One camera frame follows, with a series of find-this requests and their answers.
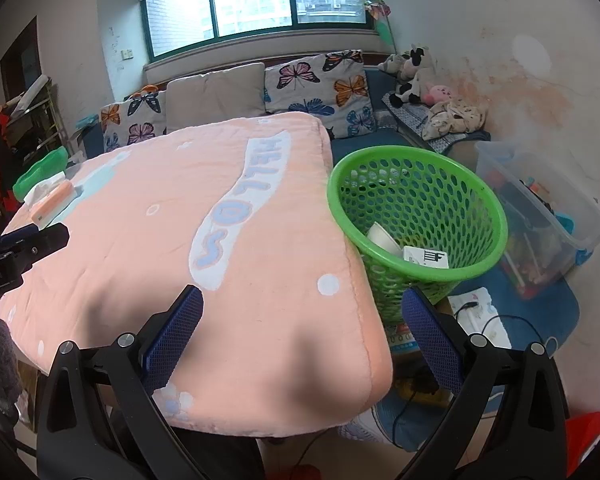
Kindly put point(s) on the person's left hand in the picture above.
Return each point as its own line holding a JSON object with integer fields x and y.
{"x": 2, "y": 365}

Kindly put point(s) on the teal plastic object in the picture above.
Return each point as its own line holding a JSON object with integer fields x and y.
{"x": 87, "y": 123}

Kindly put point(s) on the red plastic stool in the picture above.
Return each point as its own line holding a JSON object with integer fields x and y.
{"x": 587, "y": 440}

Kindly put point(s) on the green perforated plastic basket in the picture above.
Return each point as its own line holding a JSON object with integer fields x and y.
{"x": 430, "y": 185}

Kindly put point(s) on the pink tissue pack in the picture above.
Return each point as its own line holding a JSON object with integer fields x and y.
{"x": 52, "y": 200}

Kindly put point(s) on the white blue milk carton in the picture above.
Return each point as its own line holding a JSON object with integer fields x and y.
{"x": 427, "y": 257}

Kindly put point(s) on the pink plush toy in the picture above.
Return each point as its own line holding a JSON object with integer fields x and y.
{"x": 442, "y": 94}

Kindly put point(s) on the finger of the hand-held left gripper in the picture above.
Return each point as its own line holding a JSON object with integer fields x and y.
{"x": 50, "y": 240}
{"x": 15, "y": 236}

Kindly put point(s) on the dark wooden door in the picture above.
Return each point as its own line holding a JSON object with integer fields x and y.
{"x": 22, "y": 55}

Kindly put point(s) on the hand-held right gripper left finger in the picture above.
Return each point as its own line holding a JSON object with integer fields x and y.
{"x": 172, "y": 345}

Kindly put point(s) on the plain grey pillow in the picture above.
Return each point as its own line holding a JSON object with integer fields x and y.
{"x": 215, "y": 95}

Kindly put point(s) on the blue sofa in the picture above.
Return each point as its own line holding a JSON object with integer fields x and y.
{"x": 375, "y": 87}

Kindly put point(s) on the white paper cup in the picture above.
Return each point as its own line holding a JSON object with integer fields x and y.
{"x": 382, "y": 237}

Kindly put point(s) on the white wall switch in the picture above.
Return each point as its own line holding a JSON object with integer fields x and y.
{"x": 127, "y": 54}

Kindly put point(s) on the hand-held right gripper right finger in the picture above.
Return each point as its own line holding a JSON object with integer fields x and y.
{"x": 430, "y": 345}

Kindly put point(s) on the small butterfly print pillow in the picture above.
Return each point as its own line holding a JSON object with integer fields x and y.
{"x": 130, "y": 125}

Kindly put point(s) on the clear plastic storage box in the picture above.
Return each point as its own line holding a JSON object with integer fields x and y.
{"x": 540, "y": 210}

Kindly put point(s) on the grey plush toy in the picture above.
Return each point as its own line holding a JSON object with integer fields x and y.
{"x": 392, "y": 62}

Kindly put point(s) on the checkered grey mat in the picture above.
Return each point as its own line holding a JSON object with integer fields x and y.
{"x": 405, "y": 115}

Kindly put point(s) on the green plastic bowl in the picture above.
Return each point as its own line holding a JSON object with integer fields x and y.
{"x": 37, "y": 175}

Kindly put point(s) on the black white cow plush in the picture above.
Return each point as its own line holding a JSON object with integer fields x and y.
{"x": 415, "y": 77}

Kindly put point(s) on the green framed window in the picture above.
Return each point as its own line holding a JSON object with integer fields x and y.
{"x": 250, "y": 5}

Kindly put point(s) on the metal clothes rack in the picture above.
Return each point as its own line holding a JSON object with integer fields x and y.
{"x": 40, "y": 110}

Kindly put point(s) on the blue floor mat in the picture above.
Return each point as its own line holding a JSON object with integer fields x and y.
{"x": 545, "y": 320}

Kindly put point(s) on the large butterfly print pillow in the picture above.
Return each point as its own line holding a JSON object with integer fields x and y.
{"x": 320, "y": 90}

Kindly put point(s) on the white shoe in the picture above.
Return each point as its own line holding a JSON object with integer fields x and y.
{"x": 367, "y": 427}

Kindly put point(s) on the orange plush toy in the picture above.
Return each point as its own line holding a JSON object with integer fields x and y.
{"x": 144, "y": 91}

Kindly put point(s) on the spotted cream cloth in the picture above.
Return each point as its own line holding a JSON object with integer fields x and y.
{"x": 455, "y": 117}

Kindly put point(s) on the colourful pinwheel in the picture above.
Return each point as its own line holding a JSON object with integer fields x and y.
{"x": 377, "y": 7}

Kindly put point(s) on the white printed cloth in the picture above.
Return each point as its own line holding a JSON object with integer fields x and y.
{"x": 480, "y": 315}

